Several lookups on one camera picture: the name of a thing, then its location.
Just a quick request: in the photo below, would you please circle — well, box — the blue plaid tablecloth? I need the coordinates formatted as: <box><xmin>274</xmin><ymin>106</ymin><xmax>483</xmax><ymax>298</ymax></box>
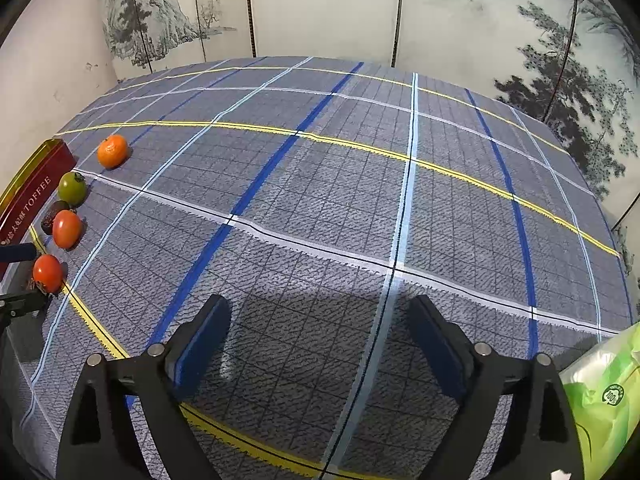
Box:
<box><xmin>0</xmin><ymin>56</ymin><xmax>636</xmax><ymax>480</ymax></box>

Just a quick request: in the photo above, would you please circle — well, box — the red and gold tin box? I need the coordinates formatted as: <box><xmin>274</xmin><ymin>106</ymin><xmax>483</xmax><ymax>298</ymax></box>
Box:
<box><xmin>0</xmin><ymin>138</ymin><xmax>78</xmax><ymax>281</ymax></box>

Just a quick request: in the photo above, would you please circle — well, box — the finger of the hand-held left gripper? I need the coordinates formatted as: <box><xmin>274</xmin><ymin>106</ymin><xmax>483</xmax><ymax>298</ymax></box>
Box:
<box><xmin>0</xmin><ymin>244</ymin><xmax>38</xmax><ymax>262</ymax></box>
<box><xmin>0</xmin><ymin>285</ymin><xmax>53</xmax><ymax>318</ymax></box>

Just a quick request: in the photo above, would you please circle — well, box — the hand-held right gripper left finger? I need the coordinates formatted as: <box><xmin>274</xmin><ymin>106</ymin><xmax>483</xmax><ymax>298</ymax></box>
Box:
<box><xmin>56</xmin><ymin>294</ymin><xmax>232</xmax><ymax>480</ymax></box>

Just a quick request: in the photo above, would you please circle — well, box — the green tomato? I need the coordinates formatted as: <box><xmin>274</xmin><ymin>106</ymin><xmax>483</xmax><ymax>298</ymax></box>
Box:
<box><xmin>58</xmin><ymin>171</ymin><xmax>88</xmax><ymax>207</ymax></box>

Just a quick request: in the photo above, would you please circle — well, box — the green tissue pack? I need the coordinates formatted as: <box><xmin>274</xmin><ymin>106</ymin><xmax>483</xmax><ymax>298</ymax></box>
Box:
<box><xmin>557</xmin><ymin>322</ymin><xmax>640</xmax><ymax>480</ymax></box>

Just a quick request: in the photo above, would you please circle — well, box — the red tomato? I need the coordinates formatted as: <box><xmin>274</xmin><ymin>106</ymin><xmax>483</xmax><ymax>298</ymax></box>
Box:
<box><xmin>52</xmin><ymin>210</ymin><xmax>83</xmax><ymax>250</ymax></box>
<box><xmin>32</xmin><ymin>254</ymin><xmax>65</xmax><ymax>295</ymax></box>

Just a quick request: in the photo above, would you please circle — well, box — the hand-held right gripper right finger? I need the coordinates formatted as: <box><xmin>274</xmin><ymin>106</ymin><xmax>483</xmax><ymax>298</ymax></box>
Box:
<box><xmin>409</xmin><ymin>294</ymin><xmax>585</xmax><ymax>480</ymax></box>

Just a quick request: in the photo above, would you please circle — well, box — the dark wrinkled passion fruit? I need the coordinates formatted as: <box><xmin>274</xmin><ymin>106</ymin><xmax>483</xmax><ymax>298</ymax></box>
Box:
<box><xmin>40</xmin><ymin>200</ymin><xmax>71</xmax><ymax>236</ymax></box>

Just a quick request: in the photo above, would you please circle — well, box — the orange tangerine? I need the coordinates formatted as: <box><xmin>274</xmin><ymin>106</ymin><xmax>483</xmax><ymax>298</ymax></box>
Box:
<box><xmin>97</xmin><ymin>134</ymin><xmax>130</xmax><ymax>170</ymax></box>

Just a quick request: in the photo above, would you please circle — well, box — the painted folding screen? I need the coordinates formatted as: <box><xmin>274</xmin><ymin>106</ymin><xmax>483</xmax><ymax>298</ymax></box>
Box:
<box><xmin>92</xmin><ymin>0</ymin><xmax>640</xmax><ymax>286</ymax></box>

